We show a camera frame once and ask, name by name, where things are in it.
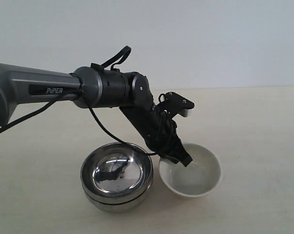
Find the ribbed stainless steel bowl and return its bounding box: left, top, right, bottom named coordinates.
left=80, top=142, right=154, bottom=200

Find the smooth stainless steel bowl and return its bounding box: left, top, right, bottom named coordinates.
left=82, top=180, right=154, bottom=213

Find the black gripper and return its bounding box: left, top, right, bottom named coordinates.
left=119, top=105, right=193, bottom=167

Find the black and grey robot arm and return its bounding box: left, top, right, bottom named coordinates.
left=0, top=63, right=194, bottom=166

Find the black cable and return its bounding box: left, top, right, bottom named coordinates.
left=0, top=46, right=176, bottom=156

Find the white ceramic bowl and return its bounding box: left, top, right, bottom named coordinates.
left=158, top=142, right=222, bottom=198

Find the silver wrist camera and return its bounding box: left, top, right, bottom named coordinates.
left=158, top=91, right=195, bottom=118

